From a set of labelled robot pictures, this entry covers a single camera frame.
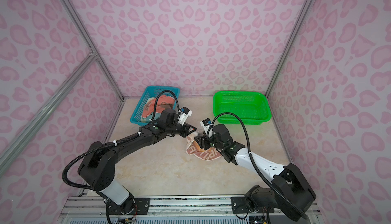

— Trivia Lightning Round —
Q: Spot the right corner aluminium post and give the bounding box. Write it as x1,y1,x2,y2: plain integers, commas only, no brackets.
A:
265,0,315,99

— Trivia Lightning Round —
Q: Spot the left diagonal aluminium strut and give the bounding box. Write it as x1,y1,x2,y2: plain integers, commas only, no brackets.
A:
1,52,96,176

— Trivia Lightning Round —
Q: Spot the teal plastic basket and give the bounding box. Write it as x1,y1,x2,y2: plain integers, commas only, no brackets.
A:
130,86,181,126

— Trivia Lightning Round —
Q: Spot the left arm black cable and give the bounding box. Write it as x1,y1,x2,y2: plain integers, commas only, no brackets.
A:
62,89,181,224

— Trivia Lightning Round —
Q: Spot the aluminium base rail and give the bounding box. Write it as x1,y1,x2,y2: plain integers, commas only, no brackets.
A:
56,194,326,224

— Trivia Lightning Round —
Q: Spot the left corner aluminium post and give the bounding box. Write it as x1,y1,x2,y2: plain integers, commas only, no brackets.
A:
60,0,125,102

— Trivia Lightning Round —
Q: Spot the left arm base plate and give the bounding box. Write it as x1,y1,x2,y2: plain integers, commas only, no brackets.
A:
105,198,151,215

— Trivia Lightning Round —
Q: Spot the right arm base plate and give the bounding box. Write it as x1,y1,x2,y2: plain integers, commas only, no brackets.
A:
230,196,274,214

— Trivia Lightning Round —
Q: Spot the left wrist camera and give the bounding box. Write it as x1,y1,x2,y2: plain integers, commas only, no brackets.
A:
178,107,192,126

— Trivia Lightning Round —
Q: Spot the green plastic basket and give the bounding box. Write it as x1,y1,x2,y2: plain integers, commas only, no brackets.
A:
213,91,272,125

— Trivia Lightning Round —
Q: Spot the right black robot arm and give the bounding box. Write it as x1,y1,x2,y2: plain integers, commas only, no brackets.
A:
194,124,316,222

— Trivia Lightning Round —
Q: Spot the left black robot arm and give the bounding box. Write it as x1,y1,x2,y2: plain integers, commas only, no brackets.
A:
78,107,197,213

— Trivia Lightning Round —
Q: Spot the pink orange towel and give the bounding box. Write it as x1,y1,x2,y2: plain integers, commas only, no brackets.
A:
141,94,175,122

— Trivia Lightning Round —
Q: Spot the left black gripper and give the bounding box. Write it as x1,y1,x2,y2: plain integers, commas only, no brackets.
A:
167,123,200,140

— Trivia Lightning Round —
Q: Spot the corner aluminium post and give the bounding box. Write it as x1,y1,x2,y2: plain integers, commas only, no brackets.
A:
60,0,125,102
265,0,315,99

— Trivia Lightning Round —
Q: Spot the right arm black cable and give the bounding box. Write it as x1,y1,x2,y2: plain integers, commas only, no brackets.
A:
210,111,309,220

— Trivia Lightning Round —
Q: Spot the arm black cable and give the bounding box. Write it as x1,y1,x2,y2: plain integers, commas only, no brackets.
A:
62,89,181,224
210,111,309,220

